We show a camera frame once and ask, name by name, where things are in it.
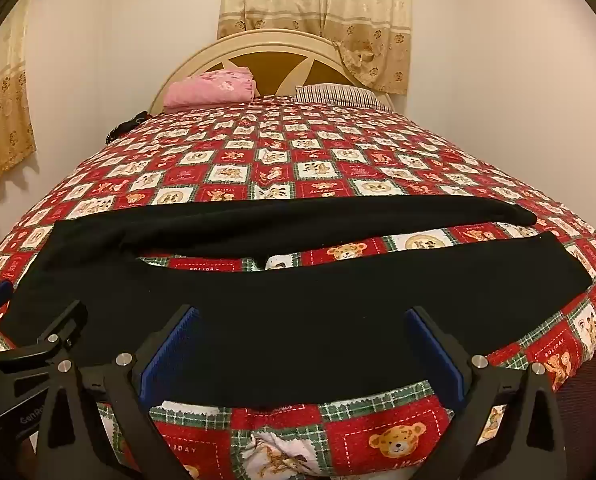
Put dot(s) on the striped pillow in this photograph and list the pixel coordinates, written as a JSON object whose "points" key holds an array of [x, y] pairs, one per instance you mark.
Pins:
{"points": [[338, 95]]}

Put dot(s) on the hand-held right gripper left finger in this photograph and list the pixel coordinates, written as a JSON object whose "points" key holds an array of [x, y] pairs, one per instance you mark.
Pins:
{"points": [[170, 355]]}

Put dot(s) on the cream wooden headboard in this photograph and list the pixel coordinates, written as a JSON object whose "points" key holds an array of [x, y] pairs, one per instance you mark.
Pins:
{"points": [[278, 55]]}

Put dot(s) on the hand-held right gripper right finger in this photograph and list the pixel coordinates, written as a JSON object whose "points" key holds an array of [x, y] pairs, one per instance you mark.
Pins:
{"points": [[435, 355]]}

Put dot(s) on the red teddy bear printed blanket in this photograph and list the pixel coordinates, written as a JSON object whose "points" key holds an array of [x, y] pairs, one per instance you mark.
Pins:
{"points": [[278, 160]]}

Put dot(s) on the beige patterned curtain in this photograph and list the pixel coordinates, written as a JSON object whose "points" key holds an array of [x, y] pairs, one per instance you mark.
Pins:
{"points": [[278, 0], [2, 110]]}

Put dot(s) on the black pants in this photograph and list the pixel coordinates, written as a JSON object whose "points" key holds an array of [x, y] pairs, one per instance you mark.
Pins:
{"points": [[303, 320]]}

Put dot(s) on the dark object at bed edge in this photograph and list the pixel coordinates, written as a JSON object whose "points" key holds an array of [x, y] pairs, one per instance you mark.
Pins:
{"points": [[125, 127]]}

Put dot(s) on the pink folded cloth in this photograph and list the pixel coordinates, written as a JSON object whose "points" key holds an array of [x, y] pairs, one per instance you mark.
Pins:
{"points": [[207, 90]]}

